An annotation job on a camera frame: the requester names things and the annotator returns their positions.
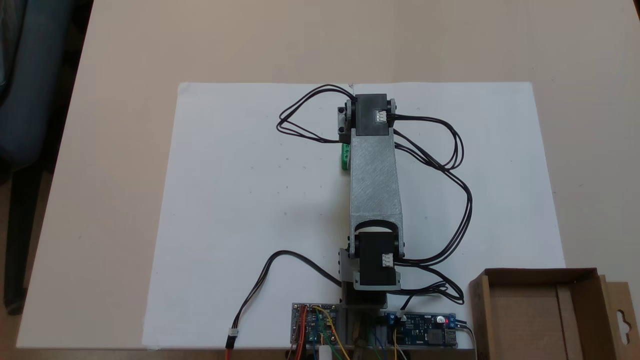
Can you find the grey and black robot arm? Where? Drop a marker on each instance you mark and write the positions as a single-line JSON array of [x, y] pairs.
[[375, 175]]

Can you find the white paper sheet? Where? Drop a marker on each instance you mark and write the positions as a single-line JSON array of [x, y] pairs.
[[240, 200]]

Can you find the grey motor driver circuit board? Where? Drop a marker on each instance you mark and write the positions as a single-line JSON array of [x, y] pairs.
[[312, 325]]

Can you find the metal table clamp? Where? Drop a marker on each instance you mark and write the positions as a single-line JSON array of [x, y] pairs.
[[358, 340]]

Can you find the blue power circuit board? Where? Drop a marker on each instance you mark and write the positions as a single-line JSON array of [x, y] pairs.
[[425, 330]]

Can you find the brown cardboard box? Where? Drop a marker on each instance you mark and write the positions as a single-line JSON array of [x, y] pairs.
[[530, 320]]

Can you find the dark grey office chair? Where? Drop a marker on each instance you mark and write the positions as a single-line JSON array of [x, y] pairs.
[[30, 100]]

